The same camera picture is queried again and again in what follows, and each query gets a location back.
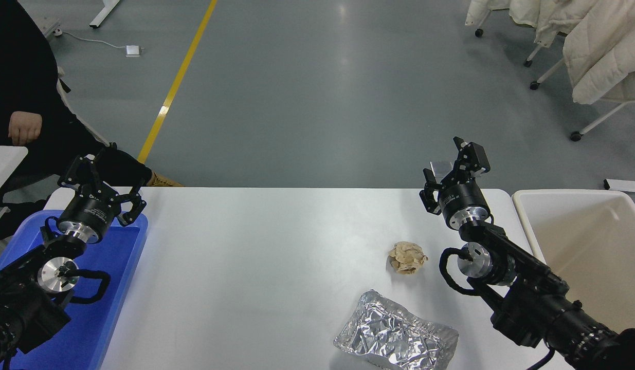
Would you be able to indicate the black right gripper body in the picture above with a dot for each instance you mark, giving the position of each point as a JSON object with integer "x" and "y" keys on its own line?
{"x": 461, "y": 199}

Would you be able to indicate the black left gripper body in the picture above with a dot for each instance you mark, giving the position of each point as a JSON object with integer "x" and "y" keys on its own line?
{"x": 91, "y": 211}

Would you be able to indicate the tan paper ball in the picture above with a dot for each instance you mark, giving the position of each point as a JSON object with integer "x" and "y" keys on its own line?
{"x": 407, "y": 257}

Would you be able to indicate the silver foil tray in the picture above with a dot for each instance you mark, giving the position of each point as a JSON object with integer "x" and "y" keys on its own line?
{"x": 394, "y": 334}

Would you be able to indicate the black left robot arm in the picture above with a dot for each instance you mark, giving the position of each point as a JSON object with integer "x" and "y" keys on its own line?
{"x": 19, "y": 308}

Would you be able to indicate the blue-badge person's left hand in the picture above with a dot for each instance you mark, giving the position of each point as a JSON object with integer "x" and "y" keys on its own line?
{"x": 24, "y": 128}

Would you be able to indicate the silver floor plate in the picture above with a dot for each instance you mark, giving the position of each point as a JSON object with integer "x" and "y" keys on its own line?
{"x": 441, "y": 166}

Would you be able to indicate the blue plastic tray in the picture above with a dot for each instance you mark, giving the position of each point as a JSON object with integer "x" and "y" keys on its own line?
{"x": 111, "y": 267}

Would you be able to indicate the small white side table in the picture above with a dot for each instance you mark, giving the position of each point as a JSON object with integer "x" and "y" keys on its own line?
{"x": 3, "y": 164}

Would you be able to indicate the person with blue badge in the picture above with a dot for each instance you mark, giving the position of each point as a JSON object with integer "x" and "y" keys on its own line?
{"x": 19, "y": 61}

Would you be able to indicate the white power adapter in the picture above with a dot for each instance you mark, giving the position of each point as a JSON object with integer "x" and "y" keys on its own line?
{"x": 132, "y": 51}

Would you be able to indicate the large pale plastic bin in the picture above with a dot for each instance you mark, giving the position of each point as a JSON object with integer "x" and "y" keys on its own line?
{"x": 595, "y": 246}

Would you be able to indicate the white floor bar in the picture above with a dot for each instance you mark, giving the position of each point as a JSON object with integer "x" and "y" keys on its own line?
{"x": 626, "y": 186}

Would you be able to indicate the grey wheeled platform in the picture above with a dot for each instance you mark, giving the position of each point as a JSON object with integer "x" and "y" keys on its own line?
{"x": 52, "y": 28}

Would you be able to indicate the large cream padded jacket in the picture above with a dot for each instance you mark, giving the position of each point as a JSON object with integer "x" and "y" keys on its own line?
{"x": 605, "y": 56}

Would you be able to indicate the white desk leg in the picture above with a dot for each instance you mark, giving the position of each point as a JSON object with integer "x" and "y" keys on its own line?
{"x": 104, "y": 13}

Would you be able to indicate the white chair frame with castors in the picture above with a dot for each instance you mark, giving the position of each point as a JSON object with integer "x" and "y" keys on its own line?
{"x": 478, "y": 33}
{"x": 534, "y": 85}
{"x": 576, "y": 136}

